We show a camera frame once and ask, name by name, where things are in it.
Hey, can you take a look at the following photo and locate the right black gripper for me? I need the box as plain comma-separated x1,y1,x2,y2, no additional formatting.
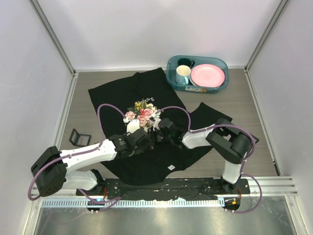
142,128,173,150

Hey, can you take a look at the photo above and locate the black floral print t-shirt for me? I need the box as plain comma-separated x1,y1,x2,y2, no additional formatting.
89,68,232,186

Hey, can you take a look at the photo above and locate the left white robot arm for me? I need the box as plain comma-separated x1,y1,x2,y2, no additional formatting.
29,128,155,197

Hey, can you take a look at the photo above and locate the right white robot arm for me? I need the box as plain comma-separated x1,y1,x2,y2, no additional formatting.
149,118,259,193

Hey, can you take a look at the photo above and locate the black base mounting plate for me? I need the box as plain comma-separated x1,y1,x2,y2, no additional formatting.
86,177,250,201

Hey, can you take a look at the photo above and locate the light blue mug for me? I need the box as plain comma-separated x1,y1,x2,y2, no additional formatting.
176,65,191,85

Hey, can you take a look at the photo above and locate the left black display box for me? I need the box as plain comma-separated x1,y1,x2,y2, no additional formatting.
69,128,91,147

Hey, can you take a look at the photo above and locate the black display box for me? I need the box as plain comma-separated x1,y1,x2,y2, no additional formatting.
251,135,260,144
69,128,91,147

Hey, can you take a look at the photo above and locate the teal plastic basin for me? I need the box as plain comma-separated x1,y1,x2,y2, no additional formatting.
166,55,229,93

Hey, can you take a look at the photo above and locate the dark green mug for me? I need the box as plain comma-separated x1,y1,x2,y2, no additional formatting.
178,58,195,69

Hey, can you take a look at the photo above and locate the pink plate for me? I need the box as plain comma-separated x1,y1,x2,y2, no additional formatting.
191,64,225,88

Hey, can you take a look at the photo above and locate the right black display box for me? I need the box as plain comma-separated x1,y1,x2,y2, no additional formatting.
251,135,260,144

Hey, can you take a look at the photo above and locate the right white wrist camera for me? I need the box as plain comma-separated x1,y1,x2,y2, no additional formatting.
152,111,161,130

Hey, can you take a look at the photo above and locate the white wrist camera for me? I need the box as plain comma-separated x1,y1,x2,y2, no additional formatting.
123,118,140,134
152,111,161,130

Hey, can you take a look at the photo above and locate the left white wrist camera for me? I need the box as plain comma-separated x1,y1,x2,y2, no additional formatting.
123,118,140,134

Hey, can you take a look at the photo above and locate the white slotted cable duct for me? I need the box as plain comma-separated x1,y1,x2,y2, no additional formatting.
41,197,224,208

